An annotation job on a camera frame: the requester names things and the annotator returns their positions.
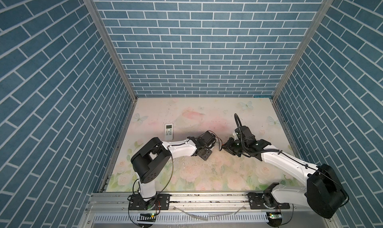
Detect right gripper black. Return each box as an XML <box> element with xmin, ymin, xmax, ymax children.
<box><xmin>219</xmin><ymin>137</ymin><xmax>247</xmax><ymax>157</ymax></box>

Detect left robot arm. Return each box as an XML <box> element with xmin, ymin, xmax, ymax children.
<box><xmin>131</xmin><ymin>131</ymin><xmax>218</xmax><ymax>201</ymax></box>

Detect white remote with display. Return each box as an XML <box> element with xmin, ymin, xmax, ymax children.
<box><xmin>165</xmin><ymin>123</ymin><xmax>174</xmax><ymax>141</ymax></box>

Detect left controller board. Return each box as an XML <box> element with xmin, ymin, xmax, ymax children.
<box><xmin>137</xmin><ymin>214</ymin><xmax>157</xmax><ymax>228</ymax></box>

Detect right controller board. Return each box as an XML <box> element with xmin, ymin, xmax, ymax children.
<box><xmin>266</xmin><ymin>212</ymin><xmax>283</xmax><ymax>228</ymax></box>

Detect controller board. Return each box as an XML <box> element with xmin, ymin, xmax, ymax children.
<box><xmin>266</xmin><ymin>212</ymin><xmax>283</xmax><ymax>228</ymax></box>
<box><xmin>137</xmin><ymin>214</ymin><xmax>157</xmax><ymax>228</ymax></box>

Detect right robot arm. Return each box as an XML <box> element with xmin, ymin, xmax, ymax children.
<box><xmin>222</xmin><ymin>126</ymin><xmax>349</xmax><ymax>219</ymax></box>

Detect aluminium front rail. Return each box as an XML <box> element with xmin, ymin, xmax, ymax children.
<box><xmin>85</xmin><ymin>191</ymin><xmax>311</xmax><ymax>213</ymax></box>

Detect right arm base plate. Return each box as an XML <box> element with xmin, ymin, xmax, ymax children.
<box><xmin>247</xmin><ymin>192</ymin><xmax>290</xmax><ymax>210</ymax></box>

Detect black corrugated cable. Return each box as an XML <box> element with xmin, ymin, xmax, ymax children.
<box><xmin>234</xmin><ymin>113</ymin><xmax>282</xmax><ymax>157</ymax></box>

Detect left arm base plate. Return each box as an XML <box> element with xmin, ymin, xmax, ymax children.
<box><xmin>129</xmin><ymin>194</ymin><xmax>171</xmax><ymax>211</ymax></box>

